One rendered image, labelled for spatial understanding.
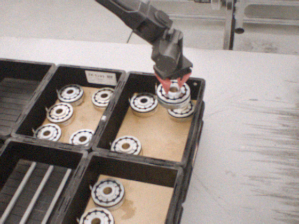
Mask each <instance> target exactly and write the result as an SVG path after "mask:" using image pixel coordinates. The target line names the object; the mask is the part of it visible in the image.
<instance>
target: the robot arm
mask: <svg viewBox="0 0 299 224"><path fill-rule="evenodd" d="M95 1H96V2H97V3H99V4H100V5H102V6H103V7H104V8H105V9H107V10H109V11H110V12H111V13H113V14H114V15H116V16H117V17H118V18H119V19H120V20H121V21H122V22H123V23H124V24H125V25H126V26H127V27H129V28H131V29H132V30H133V33H135V34H136V35H138V37H140V38H141V39H143V40H145V41H147V42H148V43H149V44H151V45H152V54H151V60H152V61H153V62H155V64H154V65H153V70H154V74H155V76H156V77H157V79H158V80H159V82H161V84H162V86H163V89H164V91H165V93H166V94H168V93H169V89H170V86H171V80H172V81H173V80H176V79H177V82H178V85H179V86H180V87H182V86H183V85H184V83H185V82H186V80H187V79H188V78H189V77H190V76H191V74H192V69H191V68H193V63H192V62H190V61H189V59H188V58H186V57H185V56H184V55H183V38H184V34H183V33H182V32H181V31H179V30H178V29H175V28H173V29H171V26H172V23H173V21H172V20H171V19H170V18H169V17H170V16H168V15H167V14H165V13H164V12H163V11H161V10H157V9H156V8H155V7H154V6H153V5H151V4H150V5H147V4H145V3H144V2H143V1H141V0H95ZM190 67H191V68H190ZM181 77H183V79H182V81H181V82H180V78H181ZM169 78H170V79H171V80H170V79H169Z"/></svg>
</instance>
